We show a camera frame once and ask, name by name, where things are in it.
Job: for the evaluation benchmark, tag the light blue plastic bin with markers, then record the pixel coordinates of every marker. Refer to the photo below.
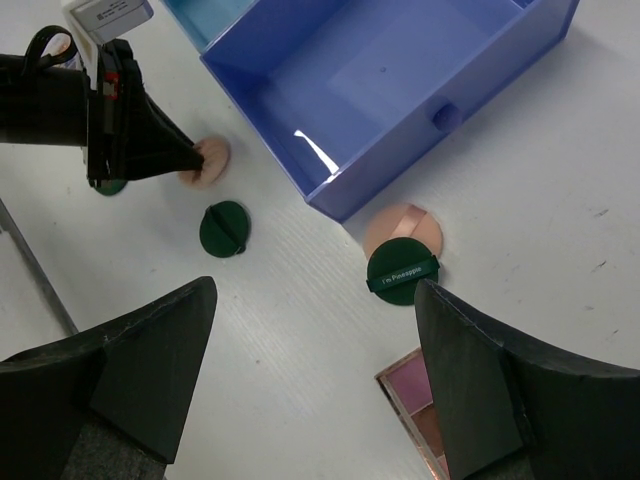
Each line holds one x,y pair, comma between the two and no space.
204,20

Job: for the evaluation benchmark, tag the peach round puff with ribbon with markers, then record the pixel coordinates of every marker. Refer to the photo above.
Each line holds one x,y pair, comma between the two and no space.
403,220

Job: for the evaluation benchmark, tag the three-colour blush palette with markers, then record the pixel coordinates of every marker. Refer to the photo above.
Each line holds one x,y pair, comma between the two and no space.
406,386

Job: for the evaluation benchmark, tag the purple plastic bin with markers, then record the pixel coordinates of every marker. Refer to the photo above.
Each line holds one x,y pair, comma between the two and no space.
349,94

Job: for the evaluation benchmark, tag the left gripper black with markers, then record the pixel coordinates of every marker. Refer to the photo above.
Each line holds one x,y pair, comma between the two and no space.
111,140

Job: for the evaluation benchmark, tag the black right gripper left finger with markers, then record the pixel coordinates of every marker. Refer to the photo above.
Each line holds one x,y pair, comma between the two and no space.
136,373

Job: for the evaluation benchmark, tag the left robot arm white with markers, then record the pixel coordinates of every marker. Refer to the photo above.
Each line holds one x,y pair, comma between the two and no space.
43,103

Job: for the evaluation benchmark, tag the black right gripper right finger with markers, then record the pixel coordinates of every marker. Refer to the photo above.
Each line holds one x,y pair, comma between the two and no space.
511,406

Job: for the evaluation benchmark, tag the green puff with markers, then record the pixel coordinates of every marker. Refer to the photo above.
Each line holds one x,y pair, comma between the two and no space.
395,268
111,188
225,229

